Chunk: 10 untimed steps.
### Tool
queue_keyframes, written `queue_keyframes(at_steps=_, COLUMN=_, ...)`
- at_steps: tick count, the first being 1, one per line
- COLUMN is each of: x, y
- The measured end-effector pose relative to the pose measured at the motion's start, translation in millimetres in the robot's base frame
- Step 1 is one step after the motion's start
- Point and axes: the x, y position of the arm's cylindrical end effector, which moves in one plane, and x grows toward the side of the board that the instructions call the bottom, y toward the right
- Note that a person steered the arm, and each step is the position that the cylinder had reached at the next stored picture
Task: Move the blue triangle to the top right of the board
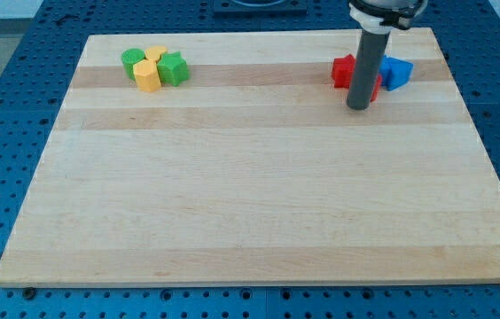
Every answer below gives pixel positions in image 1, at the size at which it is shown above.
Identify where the blue block behind rod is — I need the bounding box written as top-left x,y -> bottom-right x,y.
379,55 -> 391,87

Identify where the yellow round block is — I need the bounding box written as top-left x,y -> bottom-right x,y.
145,45 -> 168,63

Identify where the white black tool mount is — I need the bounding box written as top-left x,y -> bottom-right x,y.
348,0 -> 428,35

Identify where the green star block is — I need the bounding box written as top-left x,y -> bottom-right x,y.
157,51 -> 190,87

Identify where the red block behind rod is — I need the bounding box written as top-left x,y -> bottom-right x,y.
370,74 -> 383,102

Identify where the yellow hexagon block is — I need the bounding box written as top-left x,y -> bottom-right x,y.
133,59 -> 161,92

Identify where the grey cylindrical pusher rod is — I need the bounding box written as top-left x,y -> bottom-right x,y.
346,30 -> 389,111

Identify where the red star block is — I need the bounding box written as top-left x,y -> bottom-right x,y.
332,54 -> 355,89

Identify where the light wooden board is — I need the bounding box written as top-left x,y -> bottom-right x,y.
0,27 -> 500,288

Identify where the dark blue base plate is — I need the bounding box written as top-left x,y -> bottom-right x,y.
210,0 -> 308,16

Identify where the blue triangle block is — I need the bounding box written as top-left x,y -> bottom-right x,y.
386,57 -> 414,91

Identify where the green cylinder block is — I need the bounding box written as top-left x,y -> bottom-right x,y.
121,48 -> 145,81

